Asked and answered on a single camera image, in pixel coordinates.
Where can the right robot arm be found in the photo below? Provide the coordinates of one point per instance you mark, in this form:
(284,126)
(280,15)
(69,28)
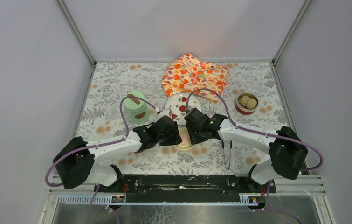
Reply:
(286,151)

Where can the floral orange cloth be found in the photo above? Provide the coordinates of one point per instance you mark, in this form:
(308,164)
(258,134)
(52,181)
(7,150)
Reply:
(188,73)

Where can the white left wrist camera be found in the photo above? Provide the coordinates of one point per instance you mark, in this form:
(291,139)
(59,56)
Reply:
(167,112)

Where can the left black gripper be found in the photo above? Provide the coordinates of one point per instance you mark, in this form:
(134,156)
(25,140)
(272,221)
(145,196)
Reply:
(169,133)

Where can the green lid brown handle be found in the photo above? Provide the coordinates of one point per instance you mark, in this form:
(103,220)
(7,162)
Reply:
(134,103)

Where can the white plate blue rim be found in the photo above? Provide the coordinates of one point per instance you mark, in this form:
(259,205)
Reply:
(178,104)

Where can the green container cup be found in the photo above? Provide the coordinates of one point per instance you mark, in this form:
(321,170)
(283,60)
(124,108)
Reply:
(139,117)

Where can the cream lid pink handle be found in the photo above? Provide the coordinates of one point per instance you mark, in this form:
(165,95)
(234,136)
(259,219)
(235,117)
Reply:
(185,146)

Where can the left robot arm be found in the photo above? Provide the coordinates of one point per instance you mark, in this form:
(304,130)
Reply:
(79,161)

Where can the floral tablecloth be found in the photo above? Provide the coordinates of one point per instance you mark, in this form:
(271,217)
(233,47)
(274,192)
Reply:
(101,118)

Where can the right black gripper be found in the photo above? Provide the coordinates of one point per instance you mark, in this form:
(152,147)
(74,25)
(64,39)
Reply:
(194,140)

